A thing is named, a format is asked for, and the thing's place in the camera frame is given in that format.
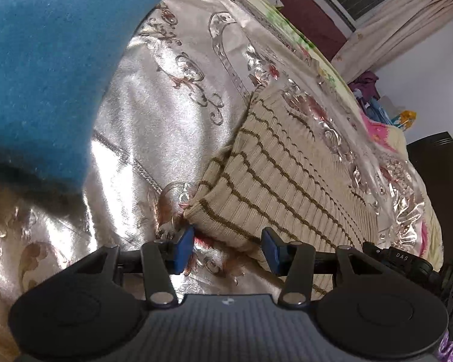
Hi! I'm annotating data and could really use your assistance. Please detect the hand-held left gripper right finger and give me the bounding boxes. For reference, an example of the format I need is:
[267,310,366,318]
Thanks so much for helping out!
[260,228,389,307]

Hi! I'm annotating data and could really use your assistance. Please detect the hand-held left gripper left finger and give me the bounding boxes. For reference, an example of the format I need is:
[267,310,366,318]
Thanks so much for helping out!
[66,226,196,307]

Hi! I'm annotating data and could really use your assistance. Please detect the beige striped knit sweater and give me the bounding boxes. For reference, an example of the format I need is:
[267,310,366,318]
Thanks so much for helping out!
[182,85,380,301]

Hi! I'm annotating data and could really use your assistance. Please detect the purple clothes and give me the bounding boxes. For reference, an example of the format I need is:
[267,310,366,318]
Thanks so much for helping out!
[348,70,380,99]

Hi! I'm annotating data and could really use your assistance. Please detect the dark wooden cabinet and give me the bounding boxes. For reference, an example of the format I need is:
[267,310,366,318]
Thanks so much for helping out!
[405,131,453,270]

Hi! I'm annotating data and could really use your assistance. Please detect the purple patterned cloth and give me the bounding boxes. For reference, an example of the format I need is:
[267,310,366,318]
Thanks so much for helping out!
[438,337,453,362]

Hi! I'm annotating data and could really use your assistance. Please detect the silver floral bedspread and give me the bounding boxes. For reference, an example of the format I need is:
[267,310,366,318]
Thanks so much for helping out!
[0,0,444,362]

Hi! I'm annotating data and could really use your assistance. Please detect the yellow toy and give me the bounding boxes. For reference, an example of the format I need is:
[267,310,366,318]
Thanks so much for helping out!
[396,109,416,132]

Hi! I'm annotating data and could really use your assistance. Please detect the blue folded cloth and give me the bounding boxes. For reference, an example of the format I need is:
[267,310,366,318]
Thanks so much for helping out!
[0,0,171,207]

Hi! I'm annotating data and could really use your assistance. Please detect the cream curtain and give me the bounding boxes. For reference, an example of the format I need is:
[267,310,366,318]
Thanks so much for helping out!
[330,0,453,84]

